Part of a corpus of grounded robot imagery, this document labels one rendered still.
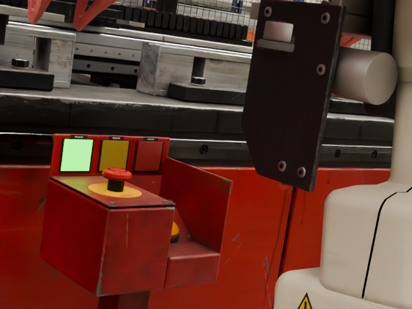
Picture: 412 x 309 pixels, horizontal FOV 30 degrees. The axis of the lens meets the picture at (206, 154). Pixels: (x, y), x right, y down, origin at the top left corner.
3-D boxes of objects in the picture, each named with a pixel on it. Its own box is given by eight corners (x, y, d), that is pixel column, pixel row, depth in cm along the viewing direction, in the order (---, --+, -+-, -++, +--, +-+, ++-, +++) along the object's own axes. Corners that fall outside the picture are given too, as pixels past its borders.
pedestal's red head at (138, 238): (97, 298, 96) (115, 158, 94) (37, 258, 108) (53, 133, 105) (217, 283, 109) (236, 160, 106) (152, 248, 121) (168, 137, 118)
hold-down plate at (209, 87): (183, 101, 141) (185, 85, 141) (166, 97, 146) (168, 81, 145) (297, 110, 160) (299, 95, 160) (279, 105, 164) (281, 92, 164)
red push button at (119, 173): (109, 199, 100) (113, 172, 100) (94, 191, 103) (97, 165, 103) (135, 198, 103) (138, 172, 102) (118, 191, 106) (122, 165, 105)
